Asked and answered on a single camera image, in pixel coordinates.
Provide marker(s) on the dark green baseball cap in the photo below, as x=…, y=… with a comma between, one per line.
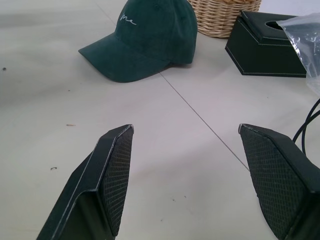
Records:
x=150, y=42

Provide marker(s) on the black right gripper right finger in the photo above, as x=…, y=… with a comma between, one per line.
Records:
x=277, y=180

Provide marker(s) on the black leather tissue box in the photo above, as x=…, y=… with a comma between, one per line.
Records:
x=262, y=50

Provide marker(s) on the woven wicker basket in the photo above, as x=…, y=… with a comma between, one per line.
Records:
x=222, y=17

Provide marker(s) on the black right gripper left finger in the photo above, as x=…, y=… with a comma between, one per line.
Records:
x=100, y=175

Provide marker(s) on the clear plastic bag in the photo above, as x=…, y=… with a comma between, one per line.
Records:
x=306, y=40

